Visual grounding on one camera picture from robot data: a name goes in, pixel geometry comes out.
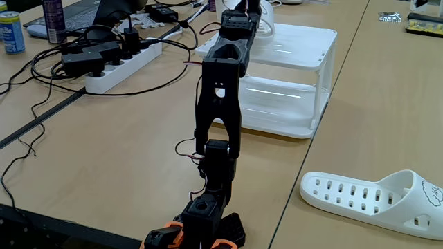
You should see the white slipper with dog drawing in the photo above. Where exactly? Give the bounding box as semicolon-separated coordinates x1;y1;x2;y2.
299;169;443;241
221;0;276;46

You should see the white two-tier shoe rack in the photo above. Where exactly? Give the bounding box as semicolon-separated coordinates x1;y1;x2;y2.
195;19;338;140

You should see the black power brick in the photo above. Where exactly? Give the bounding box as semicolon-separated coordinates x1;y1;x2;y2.
144;3;179;24

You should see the black plug-in charger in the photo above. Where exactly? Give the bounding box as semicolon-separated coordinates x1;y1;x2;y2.
123;26;142;55

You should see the silver foil wrapper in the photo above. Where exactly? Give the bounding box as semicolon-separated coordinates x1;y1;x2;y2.
377;11;403;24

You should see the white power strip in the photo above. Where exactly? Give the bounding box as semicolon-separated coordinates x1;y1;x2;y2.
84;37;163;95

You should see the black adapter with green light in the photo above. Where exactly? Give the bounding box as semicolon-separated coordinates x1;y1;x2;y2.
82;41;123;65

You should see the dark laptop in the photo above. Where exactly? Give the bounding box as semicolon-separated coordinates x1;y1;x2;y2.
22;0;148;39

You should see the yellow circuit board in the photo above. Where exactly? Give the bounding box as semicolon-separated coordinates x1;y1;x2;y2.
404;19;443;38

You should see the black flat case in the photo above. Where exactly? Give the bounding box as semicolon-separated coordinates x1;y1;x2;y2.
406;12;443;26

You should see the black power adapter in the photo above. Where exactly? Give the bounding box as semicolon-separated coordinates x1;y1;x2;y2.
61;51;106;78

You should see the clear plastic box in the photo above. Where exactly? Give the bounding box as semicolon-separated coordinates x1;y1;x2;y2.
409;0;443;18

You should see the tall purple can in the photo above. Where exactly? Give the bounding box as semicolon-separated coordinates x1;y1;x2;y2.
41;0;68;45

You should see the light blue mouse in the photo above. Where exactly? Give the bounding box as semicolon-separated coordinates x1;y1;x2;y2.
26;23;50;39

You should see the blue drink can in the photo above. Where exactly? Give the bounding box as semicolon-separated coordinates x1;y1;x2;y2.
0;10;26;55

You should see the white power strip cable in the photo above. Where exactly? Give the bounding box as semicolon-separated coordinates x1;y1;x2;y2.
161;2;208;39

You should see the black cable with ferrite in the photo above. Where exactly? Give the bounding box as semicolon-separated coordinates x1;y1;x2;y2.
138;0;200;51

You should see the long black looping cable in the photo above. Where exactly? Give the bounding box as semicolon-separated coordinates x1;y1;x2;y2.
84;48;192;97

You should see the white printed bracket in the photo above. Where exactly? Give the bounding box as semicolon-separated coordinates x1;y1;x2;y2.
133;12;166;30

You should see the thin black cable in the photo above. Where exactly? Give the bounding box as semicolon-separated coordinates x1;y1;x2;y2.
0;76;53;212

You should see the short thin wire piece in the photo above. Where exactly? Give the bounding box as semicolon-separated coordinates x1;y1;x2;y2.
17;138;38;157

